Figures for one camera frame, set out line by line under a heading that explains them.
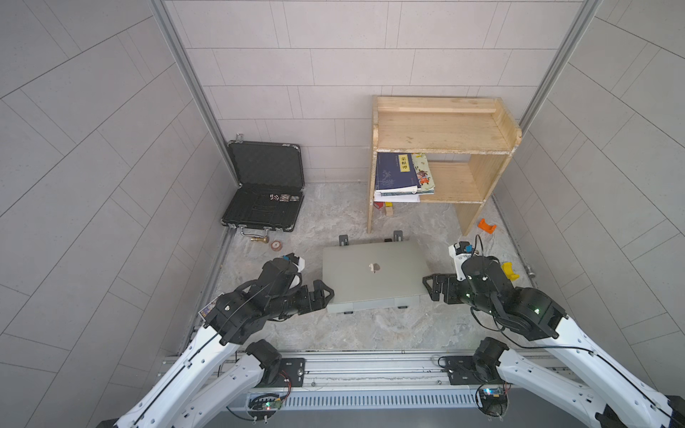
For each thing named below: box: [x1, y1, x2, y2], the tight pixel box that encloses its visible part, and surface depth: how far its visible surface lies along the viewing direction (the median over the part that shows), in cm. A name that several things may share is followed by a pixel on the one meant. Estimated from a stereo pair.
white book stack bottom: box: [373, 191, 421, 203], surface depth 84 cm
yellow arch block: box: [501, 261, 520, 281], surface depth 92 cm
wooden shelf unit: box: [366, 95, 523, 237], surface depth 80 cm
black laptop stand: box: [338, 230, 404, 247], surface depth 84 cm
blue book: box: [374, 151, 421, 194], surface depth 84 cm
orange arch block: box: [477, 218, 497, 235], surface depth 104 cm
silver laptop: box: [322, 240, 430, 313], surface depth 71 cm
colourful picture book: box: [411, 153, 437, 195], surface depth 87 cm
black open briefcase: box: [221, 139, 306, 231], surface depth 108 cm
